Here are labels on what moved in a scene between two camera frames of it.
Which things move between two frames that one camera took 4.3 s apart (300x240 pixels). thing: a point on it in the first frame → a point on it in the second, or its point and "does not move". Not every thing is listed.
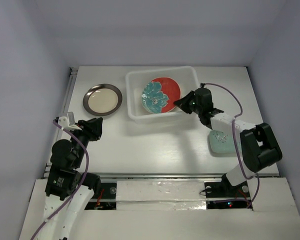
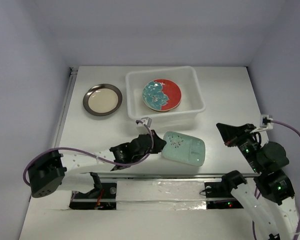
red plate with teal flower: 158,95 does not move
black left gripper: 92,127 → 158,143
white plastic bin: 151,94 does not move
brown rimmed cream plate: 102,99 does not move
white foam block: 160,195 does not move
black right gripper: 182,103 → 228,132
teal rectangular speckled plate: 222,141 → 188,149
